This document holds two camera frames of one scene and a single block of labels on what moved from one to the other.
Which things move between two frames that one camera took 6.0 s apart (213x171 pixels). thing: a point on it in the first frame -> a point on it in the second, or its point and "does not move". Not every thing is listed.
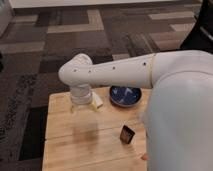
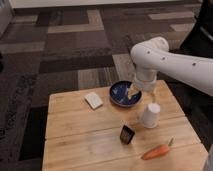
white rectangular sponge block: [97, 99] does not move
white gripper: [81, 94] -> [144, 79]
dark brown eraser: [126, 134] does not move
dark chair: [200, 36] does not move
